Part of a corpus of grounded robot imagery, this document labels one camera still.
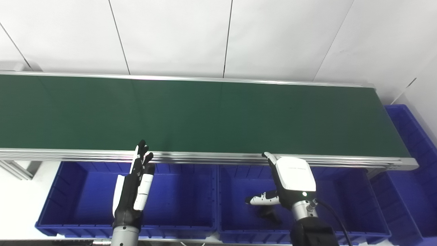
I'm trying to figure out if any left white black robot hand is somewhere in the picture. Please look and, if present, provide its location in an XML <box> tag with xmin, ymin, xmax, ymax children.
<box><xmin>112</xmin><ymin>139</ymin><xmax>156</xmax><ymax>229</ymax></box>

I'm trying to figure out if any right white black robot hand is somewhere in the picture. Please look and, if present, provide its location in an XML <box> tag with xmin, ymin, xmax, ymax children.
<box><xmin>245</xmin><ymin>152</ymin><xmax>318</xmax><ymax>210</ymax></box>

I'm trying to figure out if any black flanged machine part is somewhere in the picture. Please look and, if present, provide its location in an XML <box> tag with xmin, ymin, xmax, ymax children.
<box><xmin>256</xmin><ymin>204</ymin><xmax>283</xmax><ymax>226</ymax></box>

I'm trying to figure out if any blue plastic bin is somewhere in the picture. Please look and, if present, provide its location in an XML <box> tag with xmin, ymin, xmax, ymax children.
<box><xmin>35</xmin><ymin>161</ymin><xmax>219</xmax><ymax>240</ymax></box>
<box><xmin>370</xmin><ymin>104</ymin><xmax>437</xmax><ymax>246</ymax></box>
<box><xmin>216</xmin><ymin>164</ymin><xmax>392</xmax><ymax>245</ymax></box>

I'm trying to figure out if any green conveyor belt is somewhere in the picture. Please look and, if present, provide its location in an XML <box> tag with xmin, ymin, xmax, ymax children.
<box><xmin>0</xmin><ymin>70</ymin><xmax>419</xmax><ymax>172</ymax></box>
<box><xmin>0</xmin><ymin>74</ymin><xmax>412</xmax><ymax>159</ymax></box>

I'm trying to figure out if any aluminium conveyor support leg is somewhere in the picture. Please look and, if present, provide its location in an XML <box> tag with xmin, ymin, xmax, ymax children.
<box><xmin>0</xmin><ymin>160</ymin><xmax>42</xmax><ymax>181</ymax></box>

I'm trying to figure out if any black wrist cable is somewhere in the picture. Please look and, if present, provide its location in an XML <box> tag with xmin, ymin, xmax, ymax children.
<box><xmin>314</xmin><ymin>199</ymin><xmax>353</xmax><ymax>246</ymax></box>

